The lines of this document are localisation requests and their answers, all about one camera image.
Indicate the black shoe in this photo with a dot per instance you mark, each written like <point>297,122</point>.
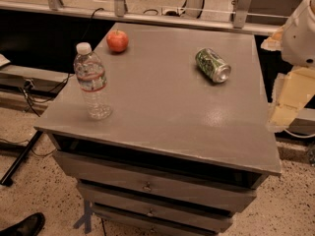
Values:
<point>30,226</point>

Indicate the grey drawer cabinet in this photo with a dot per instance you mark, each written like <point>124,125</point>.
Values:
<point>179,154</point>

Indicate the green soda can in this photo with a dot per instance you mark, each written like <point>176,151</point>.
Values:
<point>212,65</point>

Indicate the red apple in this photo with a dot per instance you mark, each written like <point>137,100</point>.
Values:
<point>117,40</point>

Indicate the black metal stand leg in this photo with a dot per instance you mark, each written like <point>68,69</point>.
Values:
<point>20,152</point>

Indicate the white power strip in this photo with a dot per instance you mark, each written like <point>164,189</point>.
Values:
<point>172,11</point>

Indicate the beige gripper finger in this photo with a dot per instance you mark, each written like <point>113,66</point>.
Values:
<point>274,41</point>
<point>290,94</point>

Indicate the clear plastic water bottle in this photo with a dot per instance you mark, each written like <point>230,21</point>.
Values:
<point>92,80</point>

